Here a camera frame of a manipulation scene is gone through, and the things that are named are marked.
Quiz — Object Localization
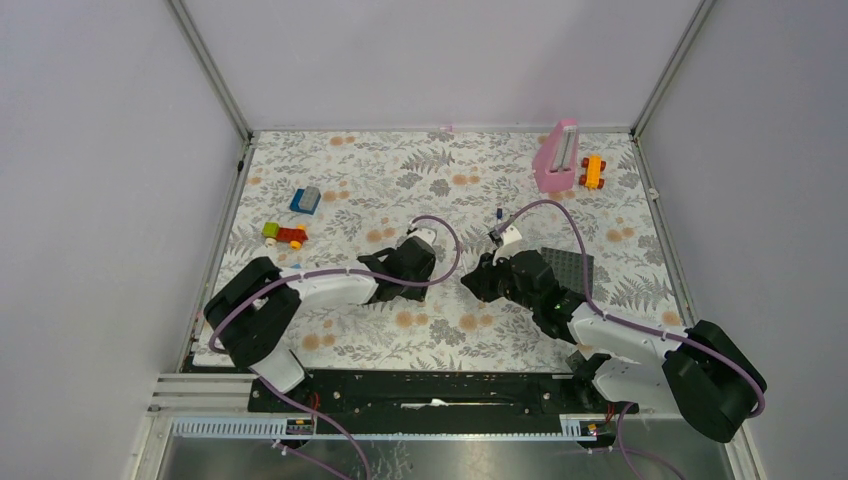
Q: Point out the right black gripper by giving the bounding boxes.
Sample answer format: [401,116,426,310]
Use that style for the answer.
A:
[461,248,539,313]

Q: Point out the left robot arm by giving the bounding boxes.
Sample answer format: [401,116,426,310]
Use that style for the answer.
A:
[203,228,436,411]

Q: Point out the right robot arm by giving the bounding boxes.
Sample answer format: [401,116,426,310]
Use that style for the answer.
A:
[461,251,767,443]

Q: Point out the dark grey brick baseplate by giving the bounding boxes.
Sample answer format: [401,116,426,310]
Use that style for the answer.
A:
[540,247,594,295]

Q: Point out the floral patterned table mat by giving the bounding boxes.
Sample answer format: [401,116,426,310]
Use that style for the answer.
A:
[214,131,687,372]

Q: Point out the pink metronome box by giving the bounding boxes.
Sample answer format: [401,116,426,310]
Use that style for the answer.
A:
[531,119,579,193]

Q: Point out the red green toy truck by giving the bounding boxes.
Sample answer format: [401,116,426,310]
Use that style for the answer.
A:
[261,222,309,250]

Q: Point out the orange red toy car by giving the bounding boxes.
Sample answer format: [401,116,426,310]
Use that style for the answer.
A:
[578,154,607,189]

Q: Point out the blue grey brick block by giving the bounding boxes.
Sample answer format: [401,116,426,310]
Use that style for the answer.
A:
[289,186,321,215]

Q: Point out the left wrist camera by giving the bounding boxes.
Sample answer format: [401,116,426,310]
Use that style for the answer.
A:
[407,227,437,246]

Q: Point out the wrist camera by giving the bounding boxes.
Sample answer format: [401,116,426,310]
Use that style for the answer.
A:
[407,227,437,246]
[489,225,522,265]

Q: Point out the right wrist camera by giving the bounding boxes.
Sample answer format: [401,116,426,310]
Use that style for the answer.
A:
[489,225,522,265]

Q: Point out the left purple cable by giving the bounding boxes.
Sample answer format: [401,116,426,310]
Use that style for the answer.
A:
[207,215,462,480]

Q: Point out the purple cable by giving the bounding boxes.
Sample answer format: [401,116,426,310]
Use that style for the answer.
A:
[493,199,767,420]
[207,215,462,480]

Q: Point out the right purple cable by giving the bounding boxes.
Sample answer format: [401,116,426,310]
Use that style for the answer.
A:
[493,199,767,420]

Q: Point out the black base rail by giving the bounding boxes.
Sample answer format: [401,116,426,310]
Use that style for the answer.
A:
[248,369,624,436]

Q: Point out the white slotted cable duct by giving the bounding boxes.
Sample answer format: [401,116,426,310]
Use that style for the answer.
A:
[173,414,598,443]

